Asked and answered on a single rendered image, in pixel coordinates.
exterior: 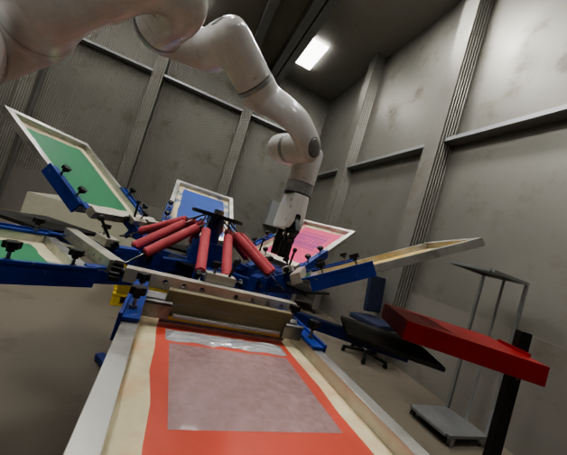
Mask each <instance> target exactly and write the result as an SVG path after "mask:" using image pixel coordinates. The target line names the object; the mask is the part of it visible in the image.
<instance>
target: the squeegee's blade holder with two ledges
mask: <svg viewBox="0 0 567 455"><path fill-rule="evenodd" d="M172 318H174V319H179V320H189V321H195V322H200V323H206V324H211V325H218V326H223V327H229V328H234V329H240V330H250V331H255V332H261V333H267V334H273V335H278V336H280V333H281V332H280V331H277V330H268V329H262V328H257V327H251V326H246V325H240V324H235V323H230V322H224V321H219V320H209V319H203V318H198V317H193V316H188V315H182V314H177V313H173V314H172Z"/></svg>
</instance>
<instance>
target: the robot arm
mask: <svg viewBox="0 0 567 455"><path fill-rule="evenodd" d="M207 13H208V0H0V85H2V84H5V83H6V82H9V81H12V80H14V79H18V78H20V77H23V76H25V75H28V74H31V73H33V72H35V71H37V70H42V69H44V68H47V67H49V66H51V65H53V64H56V63H58V62H60V61H62V60H65V59H66V58H68V57H69V56H70V55H71V54H72V53H73V52H74V51H75V49H76V47H77V46H78V44H79V43H80V42H81V40H82V39H83V38H85V37H87V36H88V35H91V34H92V33H95V32H98V31H100V30H103V29H105V28H107V27H110V26H114V25H118V24H121V23H124V22H126V21H128V20H130V19H132V18H133V26H134V29H135V33H136V35H137V37H138V38H139V40H140V41H141V42H142V43H143V44H144V45H145V46H146V47H147V48H148V49H150V50H151V51H153V52H155V53H157V54H159V55H162V56H163V57H166V58H168V59H171V60H175V61H177V62H179V63H182V64H184V65H187V66H189V67H192V68H194V69H196V70H201V71H205V72H208V73H218V72H221V71H222V70H224V72H225V73H226V75H227V76H228V79H229V80H230V82H231V84H232V85H233V87H234V89H235V90H236V92H237V93H238V95H239V97H240V98H241V100H242V102H243V104H244V105H245V107H247V108H248V109H250V110H252V111H254V112H256V113H257V114H259V115H262V116H266V117H268V118H270V119H272V120H274V121H275V122H276V123H278V124H279V125H281V126H282V127H283V128H284V129H285V130H286V131H287V133H283V134H278V135H274V136H273V137H271V139H270V140H269V142H268V144H267V151H268V153H269V155H270V156H271V158H272V159H273V160H275V161H276V162H278V163H281V164H284V165H287V166H289V167H291V170H290V173H289V177H288V180H287V182H286V185H285V189H284V195H283V198H282V201H281V203H280V206H279V208H278V210H277V213H276V216H275V219H274V224H273V225H274V227H275V228H276V231H275V232H276V233H275V236H274V242H273V245H272V248H271V253H273V254H277V255H278V256H280V257H284V258H288V257H289V254H290V252H291V249H292V245H293V242H294V239H295V238H296V236H297V235H298V234H299V233H300V231H301V229H302V225H303V221H304V219H305V215H306V211H307V207H308V202H309V200H311V195H312V192H313V188H314V185H315V182H316V180H317V176H318V173H319V170H320V167H321V162H322V158H323V152H322V150H321V142H320V138H319V136H318V133H317V130H316V128H315V126H314V124H313V122H312V120H311V117H310V116H309V114H308V113H307V111H306V110H305V109H304V108H303V107H302V106H301V105H300V104H299V103H298V102H297V101H296V100H295V99H293V98H292V97H291V96H290V95H289V94H287V93H286V92H285V91H283V90H282V89H280V88H279V87H278V85H277V84H276V82H275V80H274V77H273V75H272V73H271V71H270V70H269V68H268V66H267V64H266V62H265V59H264V57H263V55H262V53H261V51H260V50H259V48H258V46H257V44H256V41H255V39H254V37H253V35H252V33H251V32H250V30H249V28H248V26H247V24H246V23H245V21H244V20H243V19H242V18H241V17H239V16H237V15H234V14H227V15H224V16H221V17H219V18H218V19H216V20H214V21H213V22H211V23H209V24H208V25H206V26H205V27H202V25H203V24H204V22H205V19H206V17H207ZM283 232H284V233H283ZM288 233H289V234H288ZM287 234H288V236H287Z"/></svg>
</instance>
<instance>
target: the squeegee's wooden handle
mask: <svg viewBox="0 0 567 455"><path fill-rule="evenodd" d="M165 301H166V302H172V307H171V309H170V312H169V316H172V314H173V313H177V314H182V315H188V316H193V317H198V318H203V319H209V320H219V321H224V322H230V323H235V324H240V325H246V326H251V327H257V328H262V329H268V330H277V331H280V332H281V333H280V334H282V331H283V328H284V324H286V323H288V324H290V321H291V318H292V314H291V313H290V312H289V311H284V310H279V309H275V308H270V307H265V306H261V305H256V304H252V303H247V302H239V301H235V300H230V299H226V298H221V297H217V296H212V295H207V294H203V293H198V292H190V291H185V290H181V289H176V288H172V287H170V288H169V290H168V292H167V295H166V298H165Z"/></svg>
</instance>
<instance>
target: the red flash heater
mask: <svg viewBox="0 0 567 455"><path fill-rule="evenodd" d="M381 317H382V318H383V319H384V320H385V321H386V322H387V323H388V324H389V326H390V327H391V328H392V329H393V330H394V331H395V332H396V333H397V334H398V335H399V336H400V337H401V338H402V339H404V340H407V341H410V342H413V343H415V344H418V345H421V346H424V347H427V348H430V349H433V350H436V351H439V352H441V353H444V354H447V355H450V356H453V357H456V358H460V359H463V360H466V361H469V362H471V363H474V364H477V365H480V366H483V367H486V368H489V369H492V370H495V371H497V372H500V373H503V374H506V375H509V376H513V377H516V378H519V379H522V380H525V381H527V382H530V383H533V384H536V385H540V386H542V387H545V384H546V380H547V377H548V373H549V370H550V368H549V367H548V366H547V365H545V364H543V363H541V362H539V361H537V360H535V359H533V358H531V354H530V353H527V352H525V351H523V350H522V349H520V348H517V347H515V346H513V345H511V344H509V343H507V342H505V341H504V340H502V339H498V340H495V339H492V338H491V337H489V336H487V335H483V334H480V333H477V332H475V331H472V330H467V329H464V328H462V327H459V326H456V325H452V324H450V323H447V322H444V321H441V320H436V319H434V318H431V317H428V316H424V315H422V314H419V313H416V312H413V311H408V310H406V309H403V308H400V307H397V306H394V305H391V304H388V303H385V304H384V308H383V310H382V314H381Z"/></svg>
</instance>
